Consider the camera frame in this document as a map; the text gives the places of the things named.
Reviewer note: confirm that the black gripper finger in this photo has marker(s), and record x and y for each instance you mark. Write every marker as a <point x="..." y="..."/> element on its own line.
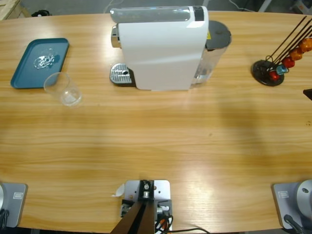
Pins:
<point x="309" y="94"/>

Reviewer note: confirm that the orange coffee capsule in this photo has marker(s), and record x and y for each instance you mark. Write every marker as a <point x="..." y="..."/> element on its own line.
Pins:
<point x="306" y="45"/>
<point x="296" y="54"/>

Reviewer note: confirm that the grey machine lever lid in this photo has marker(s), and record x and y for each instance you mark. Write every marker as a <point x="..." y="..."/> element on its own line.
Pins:
<point x="146" y="14"/>

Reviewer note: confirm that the clear plastic cup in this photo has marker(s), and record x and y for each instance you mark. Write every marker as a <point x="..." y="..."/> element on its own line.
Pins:
<point x="70" y="97"/>

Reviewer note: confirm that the blue coffee capsule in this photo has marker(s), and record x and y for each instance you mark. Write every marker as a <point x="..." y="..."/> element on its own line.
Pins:
<point x="282" y="70"/>

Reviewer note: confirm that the red coffee capsule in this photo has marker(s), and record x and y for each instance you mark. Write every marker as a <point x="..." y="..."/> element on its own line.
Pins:
<point x="274" y="76"/>
<point x="288" y="62"/>

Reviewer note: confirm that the white capsule coffee machine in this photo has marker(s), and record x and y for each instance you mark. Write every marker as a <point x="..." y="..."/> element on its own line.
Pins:
<point x="158" y="61"/>

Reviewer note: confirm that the orange grey device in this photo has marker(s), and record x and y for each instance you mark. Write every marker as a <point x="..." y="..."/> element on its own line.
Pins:
<point x="301" y="6"/>

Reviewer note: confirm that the grey metal leg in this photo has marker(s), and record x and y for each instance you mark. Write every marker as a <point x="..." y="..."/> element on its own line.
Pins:
<point x="264" y="5"/>

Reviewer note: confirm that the clear water tank dark lid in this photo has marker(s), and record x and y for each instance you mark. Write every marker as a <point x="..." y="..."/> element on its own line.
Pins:
<point x="214" y="61"/>

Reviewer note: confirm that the metal drip tray grate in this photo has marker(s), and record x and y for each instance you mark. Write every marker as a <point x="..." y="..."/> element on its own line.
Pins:
<point x="120" y="73"/>

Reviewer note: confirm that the white paper tape strip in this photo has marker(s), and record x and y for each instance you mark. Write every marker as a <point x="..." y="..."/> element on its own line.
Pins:
<point x="119" y="191"/>

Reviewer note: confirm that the shiny crumpled clear film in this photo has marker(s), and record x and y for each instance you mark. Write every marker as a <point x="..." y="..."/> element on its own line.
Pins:
<point x="42" y="62"/>

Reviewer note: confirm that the black object on floor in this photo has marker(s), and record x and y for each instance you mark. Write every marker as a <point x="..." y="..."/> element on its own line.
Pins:
<point x="41" y="12"/>

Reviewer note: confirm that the teal plastic tray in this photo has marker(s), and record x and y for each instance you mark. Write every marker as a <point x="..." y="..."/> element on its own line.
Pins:
<point x="24" y="73"/>

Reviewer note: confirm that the light wooden crate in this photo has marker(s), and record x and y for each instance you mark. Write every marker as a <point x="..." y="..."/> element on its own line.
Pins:
<point x="7" y="8"/>

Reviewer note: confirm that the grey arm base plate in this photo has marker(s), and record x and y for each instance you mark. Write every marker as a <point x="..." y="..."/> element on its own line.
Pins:
<point x="282" y="204"/>
<point x="17" y="202"/>

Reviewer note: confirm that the white mount block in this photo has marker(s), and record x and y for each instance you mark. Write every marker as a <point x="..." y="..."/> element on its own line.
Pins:
<point x="162" y="187"/>

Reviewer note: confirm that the dark brown post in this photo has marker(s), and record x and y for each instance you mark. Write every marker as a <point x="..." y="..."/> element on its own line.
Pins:
<point x="139" y="219"/>

